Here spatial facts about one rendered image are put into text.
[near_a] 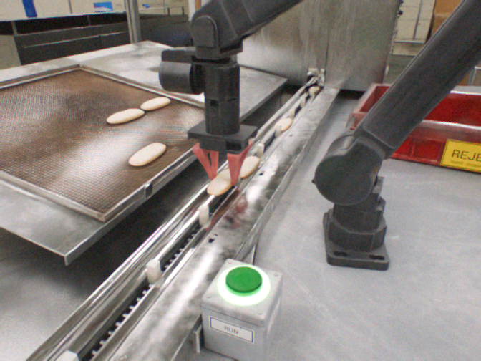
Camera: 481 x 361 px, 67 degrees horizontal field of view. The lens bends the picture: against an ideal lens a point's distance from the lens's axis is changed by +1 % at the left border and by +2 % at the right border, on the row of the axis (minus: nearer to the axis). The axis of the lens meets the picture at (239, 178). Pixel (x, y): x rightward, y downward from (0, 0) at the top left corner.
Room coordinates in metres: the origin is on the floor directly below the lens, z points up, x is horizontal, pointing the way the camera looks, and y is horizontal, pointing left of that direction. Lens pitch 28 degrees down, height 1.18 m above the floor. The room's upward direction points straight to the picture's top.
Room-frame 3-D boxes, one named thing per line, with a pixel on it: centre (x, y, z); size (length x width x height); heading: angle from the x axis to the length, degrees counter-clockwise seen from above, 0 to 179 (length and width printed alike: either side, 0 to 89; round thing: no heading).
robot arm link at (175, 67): (0.57, 0.07, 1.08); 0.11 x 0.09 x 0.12; 64
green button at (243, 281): (0.29, 0.00, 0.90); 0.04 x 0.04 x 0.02
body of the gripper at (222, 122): (0.56, 0.03, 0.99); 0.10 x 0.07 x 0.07; 68
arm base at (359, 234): (0.46, -0.18, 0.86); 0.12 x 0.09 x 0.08; 172
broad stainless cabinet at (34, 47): (3.12, 1.31, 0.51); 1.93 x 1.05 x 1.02; 158
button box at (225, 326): (0.29, 0.00, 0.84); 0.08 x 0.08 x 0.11; 68
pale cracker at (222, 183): (0.56, 0.03, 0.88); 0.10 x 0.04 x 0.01; 158
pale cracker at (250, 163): (0.66, -0.02, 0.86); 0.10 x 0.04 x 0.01; 158
